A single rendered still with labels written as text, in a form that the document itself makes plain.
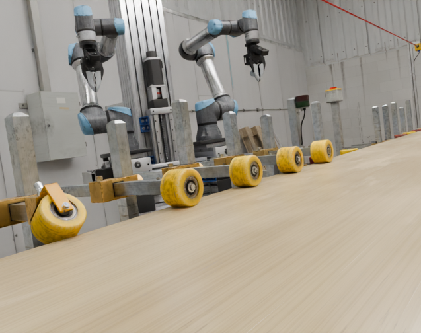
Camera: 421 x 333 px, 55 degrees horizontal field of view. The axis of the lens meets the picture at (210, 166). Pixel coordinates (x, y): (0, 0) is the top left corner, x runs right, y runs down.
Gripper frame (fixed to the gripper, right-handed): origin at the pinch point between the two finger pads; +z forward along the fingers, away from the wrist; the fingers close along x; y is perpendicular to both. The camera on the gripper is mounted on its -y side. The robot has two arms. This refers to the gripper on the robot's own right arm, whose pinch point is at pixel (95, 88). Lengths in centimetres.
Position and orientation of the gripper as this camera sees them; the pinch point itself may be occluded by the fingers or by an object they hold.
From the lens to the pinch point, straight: 182.4
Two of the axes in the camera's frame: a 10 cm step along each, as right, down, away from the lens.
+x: -8.9, 1.5, -4.3
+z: 1.3, 9.9, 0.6
